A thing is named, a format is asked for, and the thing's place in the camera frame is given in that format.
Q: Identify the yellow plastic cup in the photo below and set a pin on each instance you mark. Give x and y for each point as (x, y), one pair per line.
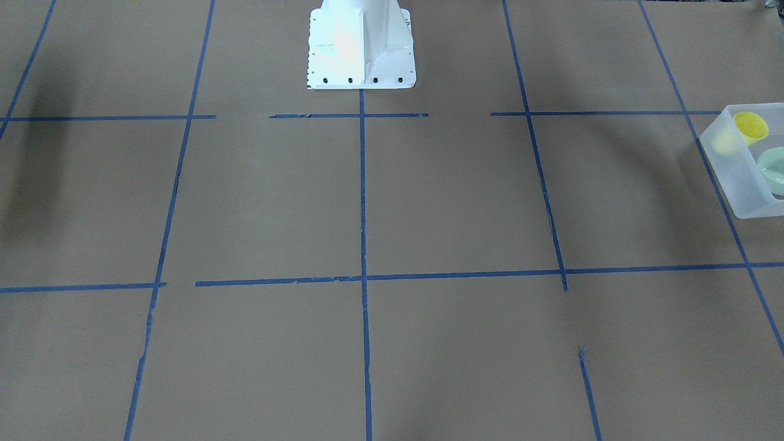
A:
(747, 126)

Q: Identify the mint green bowl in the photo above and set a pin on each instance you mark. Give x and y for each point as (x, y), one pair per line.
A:
(770, 164)

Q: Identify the clear plastic storage box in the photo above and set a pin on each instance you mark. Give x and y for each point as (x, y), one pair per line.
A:
(741, 180)

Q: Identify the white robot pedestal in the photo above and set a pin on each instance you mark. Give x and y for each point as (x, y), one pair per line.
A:
(360, 45)

